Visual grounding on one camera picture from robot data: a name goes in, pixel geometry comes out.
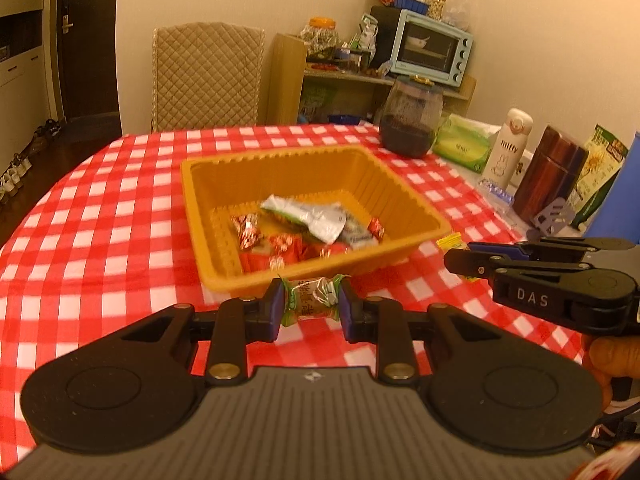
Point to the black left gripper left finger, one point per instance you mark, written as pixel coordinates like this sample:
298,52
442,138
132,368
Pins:
237,323

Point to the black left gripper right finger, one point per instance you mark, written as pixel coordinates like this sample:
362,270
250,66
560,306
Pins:
385,323

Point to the green candy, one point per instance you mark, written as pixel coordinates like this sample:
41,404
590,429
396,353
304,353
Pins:
315,298

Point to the brown foil candy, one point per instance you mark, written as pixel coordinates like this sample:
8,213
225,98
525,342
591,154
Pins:
246,226

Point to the silver foil snack pouch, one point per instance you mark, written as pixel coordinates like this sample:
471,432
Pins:
325,222

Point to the grey striped snack packet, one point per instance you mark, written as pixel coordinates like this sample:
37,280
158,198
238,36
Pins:
355,235

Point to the red candy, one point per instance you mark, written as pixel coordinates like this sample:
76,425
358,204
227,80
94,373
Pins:
283,244

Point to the person's right hand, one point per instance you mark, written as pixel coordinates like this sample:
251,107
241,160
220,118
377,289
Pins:
611,357

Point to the blue container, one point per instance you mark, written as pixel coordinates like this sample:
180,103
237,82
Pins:
619,214

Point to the red white checkered tablecloth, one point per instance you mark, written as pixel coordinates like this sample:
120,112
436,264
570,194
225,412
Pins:
109,244

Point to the yellow plastic tray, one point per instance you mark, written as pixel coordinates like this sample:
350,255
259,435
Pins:
235,203

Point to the dark brown wooden canister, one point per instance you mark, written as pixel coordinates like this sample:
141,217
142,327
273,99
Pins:
552,173

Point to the white miffy bottle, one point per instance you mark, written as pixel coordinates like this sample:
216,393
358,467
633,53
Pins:
509,145

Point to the green flower snack bag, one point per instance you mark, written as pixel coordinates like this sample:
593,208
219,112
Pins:
606,155

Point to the green tissue pack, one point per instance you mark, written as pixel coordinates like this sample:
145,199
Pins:
464,141

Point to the large glass jar dark contents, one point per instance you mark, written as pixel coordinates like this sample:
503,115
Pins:
410,116

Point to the wooden shelf unit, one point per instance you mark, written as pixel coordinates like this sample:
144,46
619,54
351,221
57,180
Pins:
299,91

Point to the beige quilted chair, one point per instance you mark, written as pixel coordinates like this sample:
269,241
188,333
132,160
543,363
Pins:
206,75

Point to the light blue toaster oven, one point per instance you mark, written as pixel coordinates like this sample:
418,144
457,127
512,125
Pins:
430,49

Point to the orange lid plastic jar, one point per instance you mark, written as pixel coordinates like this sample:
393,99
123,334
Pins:
320,38

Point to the nut jar on oven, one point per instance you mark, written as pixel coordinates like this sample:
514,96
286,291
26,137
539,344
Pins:
435,9

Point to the white cabinet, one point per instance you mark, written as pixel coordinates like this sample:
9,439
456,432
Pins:
24,100

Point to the blue box on oven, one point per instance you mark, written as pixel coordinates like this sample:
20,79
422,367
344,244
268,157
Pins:
415,6

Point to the dark wooden door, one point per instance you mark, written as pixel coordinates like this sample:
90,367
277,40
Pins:
86,57

